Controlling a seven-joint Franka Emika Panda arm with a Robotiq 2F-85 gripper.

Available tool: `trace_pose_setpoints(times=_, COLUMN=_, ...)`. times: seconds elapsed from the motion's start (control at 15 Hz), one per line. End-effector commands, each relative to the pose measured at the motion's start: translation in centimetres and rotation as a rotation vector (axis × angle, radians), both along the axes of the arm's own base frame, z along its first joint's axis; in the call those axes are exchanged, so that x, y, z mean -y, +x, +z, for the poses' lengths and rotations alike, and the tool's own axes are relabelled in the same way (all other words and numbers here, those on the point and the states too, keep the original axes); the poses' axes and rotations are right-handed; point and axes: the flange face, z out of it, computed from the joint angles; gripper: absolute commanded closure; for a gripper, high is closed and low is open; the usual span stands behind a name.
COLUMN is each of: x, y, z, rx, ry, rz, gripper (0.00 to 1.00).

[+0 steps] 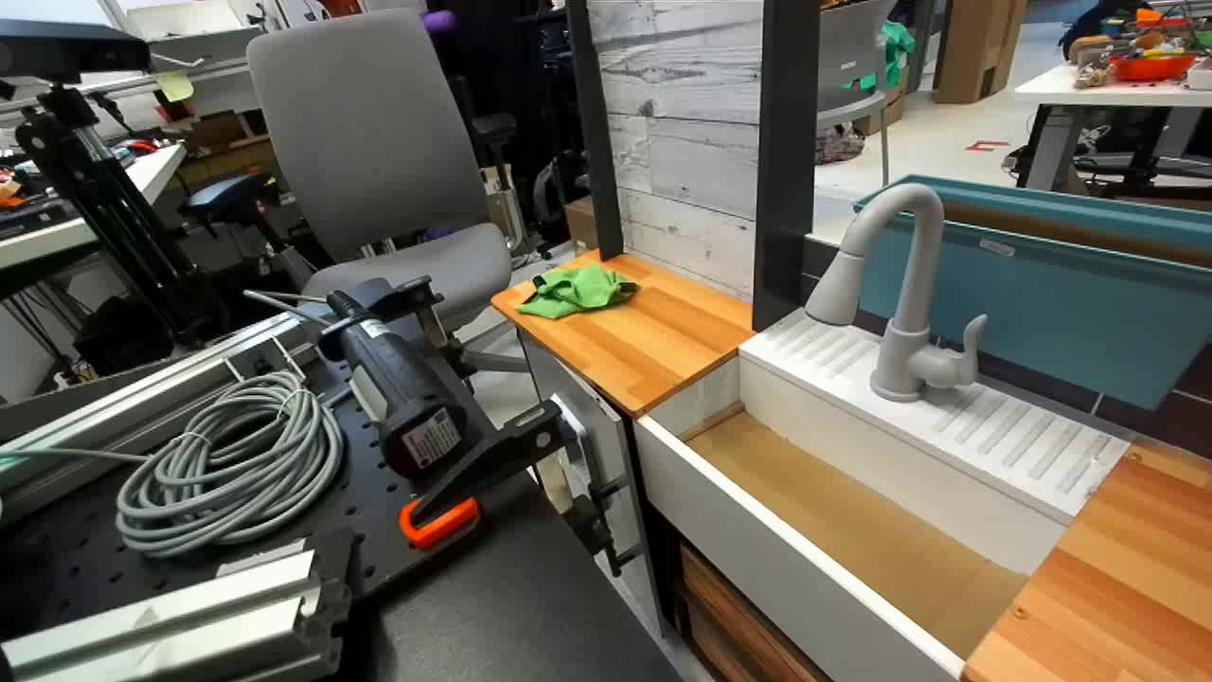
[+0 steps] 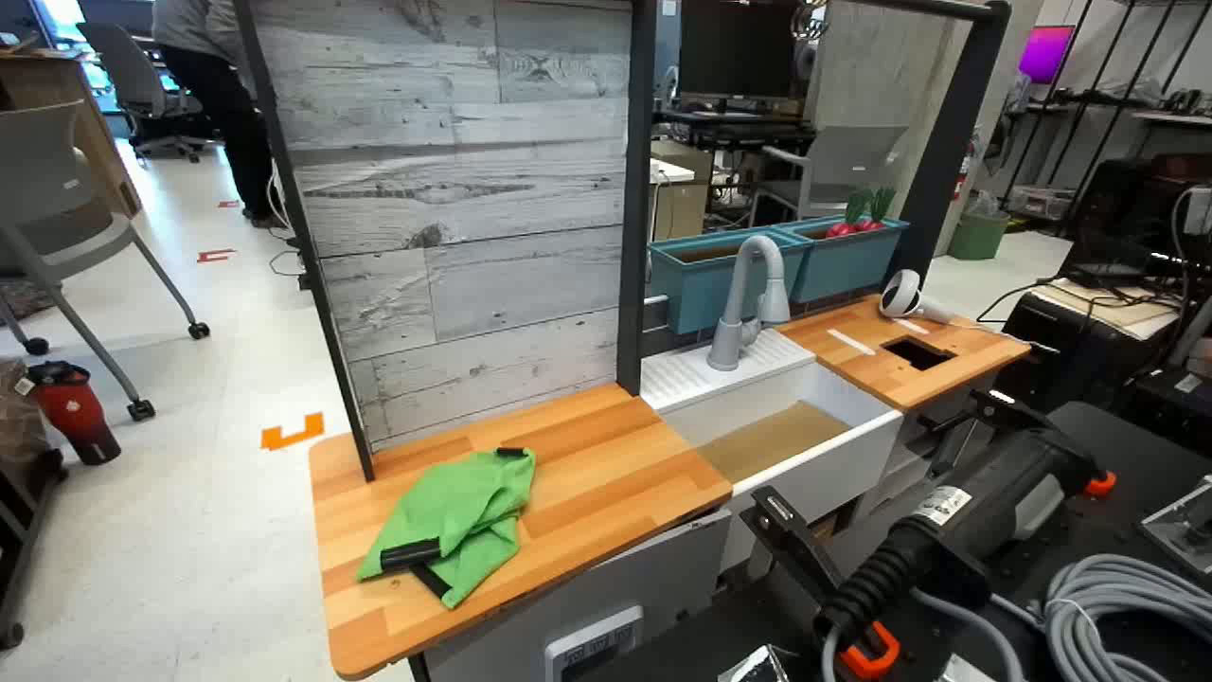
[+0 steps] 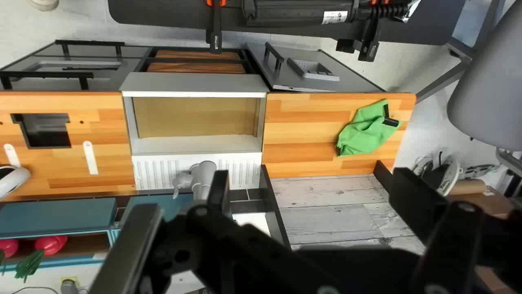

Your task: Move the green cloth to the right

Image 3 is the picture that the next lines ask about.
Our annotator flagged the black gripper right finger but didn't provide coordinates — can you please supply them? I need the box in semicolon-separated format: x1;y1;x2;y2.
372;158;450;241

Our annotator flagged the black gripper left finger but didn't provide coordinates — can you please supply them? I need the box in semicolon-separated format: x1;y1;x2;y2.
205;168;232;217

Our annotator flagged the green cloth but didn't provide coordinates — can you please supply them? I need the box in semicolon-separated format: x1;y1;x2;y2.
334;98;403;158

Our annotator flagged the grey toy faucet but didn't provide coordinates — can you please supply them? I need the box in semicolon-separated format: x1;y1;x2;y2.
171;158;218;200

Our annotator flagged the white toy sink basin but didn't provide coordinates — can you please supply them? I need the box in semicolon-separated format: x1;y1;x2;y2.
119;71;271;191

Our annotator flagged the wooden toy kitchen counter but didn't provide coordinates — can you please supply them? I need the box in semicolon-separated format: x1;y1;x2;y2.
0;89;417;199

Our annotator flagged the wooden shelf under sink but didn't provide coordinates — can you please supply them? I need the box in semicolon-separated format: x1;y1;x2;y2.
143;47;253;76

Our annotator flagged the white plastic hook strip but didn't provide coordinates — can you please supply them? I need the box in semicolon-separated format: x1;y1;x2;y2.
81;138;101;178
3;142;23;168

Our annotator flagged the grey office chair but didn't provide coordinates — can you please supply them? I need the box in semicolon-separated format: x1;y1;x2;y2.
411;0;522;199

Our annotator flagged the teal backsplash panel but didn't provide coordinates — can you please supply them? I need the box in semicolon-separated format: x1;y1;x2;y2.
0;192;210;241

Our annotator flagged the pink toy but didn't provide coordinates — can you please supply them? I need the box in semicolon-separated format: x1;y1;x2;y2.
0;236;21;261
32;233;70;258

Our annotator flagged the green toy vegetable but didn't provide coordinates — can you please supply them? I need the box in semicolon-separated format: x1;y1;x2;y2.
11;249;47;284

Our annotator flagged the white plastic utensil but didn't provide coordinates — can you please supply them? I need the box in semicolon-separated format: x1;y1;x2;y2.
0;163;32;200

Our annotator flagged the black vertical post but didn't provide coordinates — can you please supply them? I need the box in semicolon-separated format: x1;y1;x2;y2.
258;163;293;249

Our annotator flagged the grey cabinet door with handle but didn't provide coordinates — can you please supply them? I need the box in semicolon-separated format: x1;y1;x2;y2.
246;40;383;94

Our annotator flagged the black stereo camera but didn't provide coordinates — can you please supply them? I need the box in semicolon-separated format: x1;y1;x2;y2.
243;0;362;29

